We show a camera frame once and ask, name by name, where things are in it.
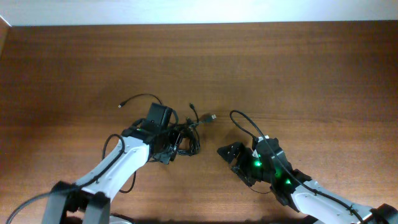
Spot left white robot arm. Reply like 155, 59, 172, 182
42, 103, 181, 224

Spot black USB cables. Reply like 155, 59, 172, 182
117, 93, 218, 157

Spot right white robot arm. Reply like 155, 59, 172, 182
217, 137, 397, 223

